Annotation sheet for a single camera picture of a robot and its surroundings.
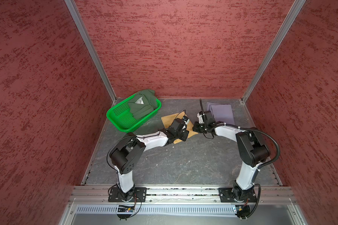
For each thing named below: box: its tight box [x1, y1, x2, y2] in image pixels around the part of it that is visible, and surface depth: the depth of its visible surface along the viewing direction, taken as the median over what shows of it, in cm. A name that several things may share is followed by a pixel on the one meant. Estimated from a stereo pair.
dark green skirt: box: [128, 89, 158, 120], surface depth 112 cm
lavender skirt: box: [206, 102, 235, 125], surface depth 112 cm
